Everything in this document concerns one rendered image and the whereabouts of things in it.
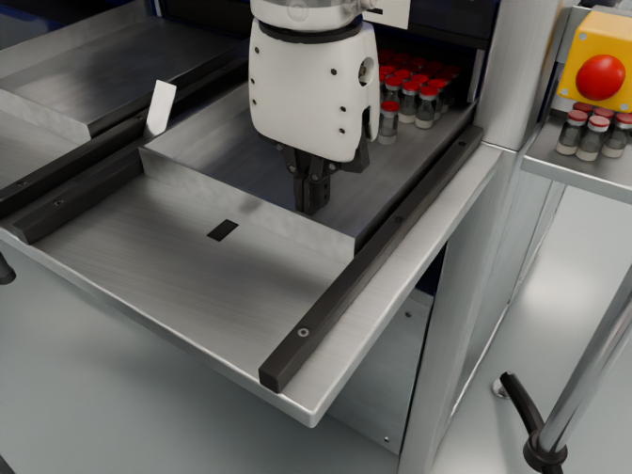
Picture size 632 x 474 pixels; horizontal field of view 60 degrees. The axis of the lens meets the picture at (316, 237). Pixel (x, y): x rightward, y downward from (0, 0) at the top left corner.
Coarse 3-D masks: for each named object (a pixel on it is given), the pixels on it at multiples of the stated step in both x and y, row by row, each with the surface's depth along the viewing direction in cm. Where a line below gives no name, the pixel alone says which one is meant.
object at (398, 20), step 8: (384, 0) 60; (392, 0) 60; (400, 0) 59; (408, 0) 59; (384, 8) 61; (392, 8) 60; (400, 8) 60; (408, 8) 59; (368, 16) 62; (376, 16) 62; (384, 16) 61; (392, 16) 61; (400, 16) 60; (408, 16) 60; (392, 24) 61; (400, 24) 61
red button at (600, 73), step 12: (588, 60) 50; (600, 60) 49; (612, 60) 49; (588, 72) 50; (600, 72) 49; (612, 72) 49; (624, 72) 50; (576, 84) 51; (588, 84) 50; (600, 84) 50; (612, 84) 49; (588, 96) 51; (600, 96) 50; (612, 96) 50
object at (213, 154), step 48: (240, 96) 67; (144, 144) 57; (192, 144) 63; (240, 144) 63; (432, 144) 63; (192, 192) 56; (240, 192) 51; (288, 192) 56; (336, 192) 56; (384, 192) 56; (336, 240) 47
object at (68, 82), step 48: (144, 0) 91; (48, 48) 80; (96, 48) 83; (144, 48) 83; (192, 48) 83; (240, 48) 77; (0, 96) 67; (48, 96) 72; (96, 96) 72; (144, 96) 65
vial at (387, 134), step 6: (384, 114) 60; (390, 114) 60; (396, 114) 60; (384, 120) 61; (390, 120) 61; (396, 120) 61; (378, 126) 62; (384, 126) 61; (390, 126) 61; (396, 126) 62; (378, 132) 62; (384, 132) 62; (390, 132) 62; (396, 132) 62; (378, 138) 63; (384, 138) 62; (390, 138) 62; (384, 144) 63; (390, 144) 63
